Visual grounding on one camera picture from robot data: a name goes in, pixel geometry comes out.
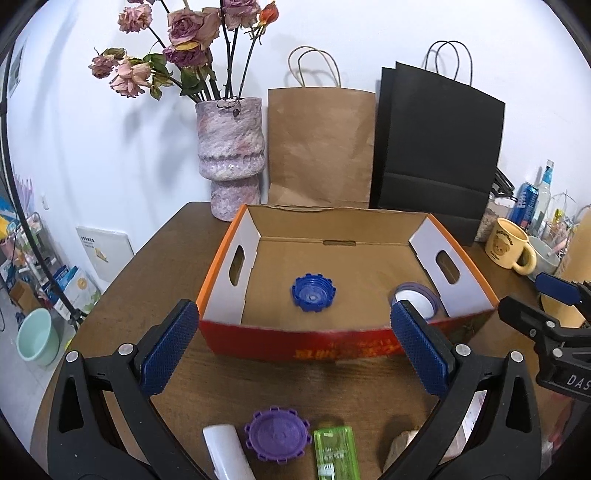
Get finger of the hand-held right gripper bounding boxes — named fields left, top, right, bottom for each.
left=536, top=272, right=591, bottom=319
left=498, top=296, right=578, bottom=345

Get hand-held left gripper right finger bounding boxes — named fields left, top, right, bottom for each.
left=383, top=300, right=542, bottom=480

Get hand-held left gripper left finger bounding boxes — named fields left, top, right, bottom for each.
left=47, top=299, right=204, bottom=480

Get beige plug adapter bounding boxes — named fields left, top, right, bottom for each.
left=382, top=429, right=423, bottom=472

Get white plastic bottle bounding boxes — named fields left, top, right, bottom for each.
left=202, top=425, right=254, bottom=480

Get red cardboard box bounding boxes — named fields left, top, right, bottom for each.
left=196, top=203, right=500, bottom=365

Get purple gear-shaped cap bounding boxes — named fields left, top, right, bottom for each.
left=244, top=406, right=311, bottom=462

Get green translucent case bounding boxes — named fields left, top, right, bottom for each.
left=313, top=425, right=361, bottom=480

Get grey bowl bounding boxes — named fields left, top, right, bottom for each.
left=526, top=235, right=562, bottom=276

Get brown cardboard tube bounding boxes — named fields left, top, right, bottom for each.
left=540, top=222, right=591, bottom=328

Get yellow bear mug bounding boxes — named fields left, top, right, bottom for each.
left=485, top=218, right=537, bottom=276

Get blue drink can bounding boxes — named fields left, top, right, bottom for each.
left=510, top=181, right=540, bottom=229

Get glass jar with grains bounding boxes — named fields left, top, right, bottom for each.
left=475, top=194, right=515, bottom=243

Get clear glass bottle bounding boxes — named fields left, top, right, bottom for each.
left=531, top=160, right=556, bottom=236

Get blue and white boxes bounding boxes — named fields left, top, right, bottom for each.
left=41, top=265, right=102, bottom=319

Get white flat box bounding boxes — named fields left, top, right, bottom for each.
left=75, top=225, right=134, bottom=284

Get blue gear-shaped cap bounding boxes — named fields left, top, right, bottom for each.
left=291, top=273, right=337, bottom=313

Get mint green bucket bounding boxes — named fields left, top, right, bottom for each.
left=16, top=308, right=61, bottom=367

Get small brown cardboard box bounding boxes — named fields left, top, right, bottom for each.
left=9, top=279, right=42, bottom=315

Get black paper bag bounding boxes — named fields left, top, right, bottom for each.
left=368, top=41, right=506, bottom=247

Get black stand pole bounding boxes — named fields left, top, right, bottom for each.
left=0, top=46, right=88, bottom=330

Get pink marbled vase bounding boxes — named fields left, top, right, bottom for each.
left=195, top=96, right=267, bottom=222

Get brown paper bag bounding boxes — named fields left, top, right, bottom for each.
left=267, top=46, right=377, bottom=208

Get dried rose bouquet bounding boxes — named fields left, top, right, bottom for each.
left=89, top=0, right=280, bottom=112

